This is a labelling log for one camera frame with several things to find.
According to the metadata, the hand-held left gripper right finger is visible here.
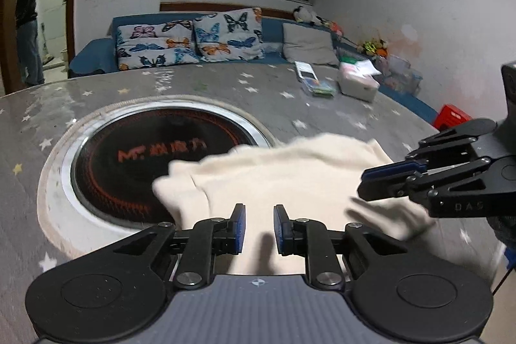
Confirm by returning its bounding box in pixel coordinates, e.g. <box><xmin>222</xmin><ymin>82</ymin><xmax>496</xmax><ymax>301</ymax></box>
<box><xmin>273</xmin><ymin>204</ymin><xmax>409</xmax><ymax>290</ymax></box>

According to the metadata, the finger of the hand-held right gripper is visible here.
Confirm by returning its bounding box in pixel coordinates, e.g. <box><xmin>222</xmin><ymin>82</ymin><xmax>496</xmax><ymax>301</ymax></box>
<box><xmin>357</xmin><ymin>158</ymin><xmax>503</xmax><ymax>219</ymax></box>
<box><xmin>361</xmin><ymin>118</ymin><xmax>499</xmax><ymax>183</ymax></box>

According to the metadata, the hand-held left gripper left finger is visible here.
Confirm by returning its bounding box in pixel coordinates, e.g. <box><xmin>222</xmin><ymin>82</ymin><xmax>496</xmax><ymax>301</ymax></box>
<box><xmin>108</xmin><ymin>203</ymin><xmax>246</xmax><ymax>290</ymax></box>

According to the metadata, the cream knit garment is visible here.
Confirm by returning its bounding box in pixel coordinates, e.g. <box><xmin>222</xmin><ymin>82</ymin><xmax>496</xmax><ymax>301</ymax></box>
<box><xmin>152</xmin><ymin>133</ymin><xmax>437</xmax><ymax>276</ymax></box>

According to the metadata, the red plastic crate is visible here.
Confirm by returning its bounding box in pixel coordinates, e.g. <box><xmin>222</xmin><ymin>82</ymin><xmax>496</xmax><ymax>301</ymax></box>
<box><xmin>433</xmin><ymin>104</ymin><xmax>471</xmax><ymax>131</ymax></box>

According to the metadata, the white tissue box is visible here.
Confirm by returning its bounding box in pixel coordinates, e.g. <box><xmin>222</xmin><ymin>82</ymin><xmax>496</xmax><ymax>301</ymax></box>
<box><xmin>337</xmin><ymin>61</ymin><xmax>381</xmax><ymax>103</ymax></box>

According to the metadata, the clear plastic storage box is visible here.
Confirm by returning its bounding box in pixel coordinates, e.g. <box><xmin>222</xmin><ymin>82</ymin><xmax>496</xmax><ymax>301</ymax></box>
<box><xmin>377</xmin><ymin>54</ymin><xmax>422</xmax><ymax>95</ymax></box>

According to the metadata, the green flat packet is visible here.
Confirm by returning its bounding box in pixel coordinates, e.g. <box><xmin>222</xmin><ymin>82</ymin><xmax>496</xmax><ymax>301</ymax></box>
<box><xmin>304</xmin><ymin>78</ymin><xmax>338</xmax><ymax>99</ymax></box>

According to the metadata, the round built-in induction cooktop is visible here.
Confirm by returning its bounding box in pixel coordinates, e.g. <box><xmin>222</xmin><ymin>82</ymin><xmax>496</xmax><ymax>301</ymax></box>
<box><xmin>38</xmin><ymin>96</ymin><xmax>275</xmax><ymax>245</ymax></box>

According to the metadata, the yellow flower toy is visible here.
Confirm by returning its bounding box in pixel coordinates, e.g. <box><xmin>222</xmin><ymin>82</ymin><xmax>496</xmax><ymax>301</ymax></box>
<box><xmin>358</xmin><ymin>38</ymin><xmax>390</xmax><ymax>59</ymax></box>

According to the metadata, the white flat packet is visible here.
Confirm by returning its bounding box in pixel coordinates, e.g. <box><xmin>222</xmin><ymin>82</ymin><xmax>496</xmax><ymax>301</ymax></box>
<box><xmin>294</xmin><ymin>61</ymin><xmax>320</xmax><ymax>83</ymax></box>

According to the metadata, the grey pillow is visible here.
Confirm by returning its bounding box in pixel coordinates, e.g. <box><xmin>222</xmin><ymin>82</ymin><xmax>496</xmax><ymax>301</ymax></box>
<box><xmin>282</xmin><ymin>22</ymin><xmax>340</xmax><ymax>67</ymax></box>

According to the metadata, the penguin plush toy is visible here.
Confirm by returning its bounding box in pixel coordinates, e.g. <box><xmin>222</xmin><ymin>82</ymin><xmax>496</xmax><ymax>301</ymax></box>
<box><xmin>292</xmin><ymin>5</ymin><xmax>324</xmax><ymax>26</ymax></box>

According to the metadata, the square butterfly print pillow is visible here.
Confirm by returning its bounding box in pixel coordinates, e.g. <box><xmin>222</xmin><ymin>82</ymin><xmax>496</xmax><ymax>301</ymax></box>
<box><xmin>193</xmin><ymin>7</ymin><xmax>265</xmax><ymax>63</ymax></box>

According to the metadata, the wide butterfly print pillow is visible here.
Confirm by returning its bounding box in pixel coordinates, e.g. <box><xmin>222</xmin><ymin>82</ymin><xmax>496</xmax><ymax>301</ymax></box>
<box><xmin>116</xmin><ymin>19</ymin><xmax>201</xmax><ymax>71</ymax></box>

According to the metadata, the blue sofa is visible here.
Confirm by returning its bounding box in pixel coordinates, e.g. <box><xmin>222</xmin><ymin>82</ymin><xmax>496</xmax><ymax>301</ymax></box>
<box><xmin>68</xmin><ymin>12</ymin><xmax>440</xmax><ymax>124</ymax></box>

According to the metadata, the brown door frame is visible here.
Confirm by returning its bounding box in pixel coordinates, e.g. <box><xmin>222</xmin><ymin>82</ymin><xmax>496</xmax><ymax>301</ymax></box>
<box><xmin>0</xmin><ymin>0</ymin><xmax>84</xmax><ymax>95</ymax></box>

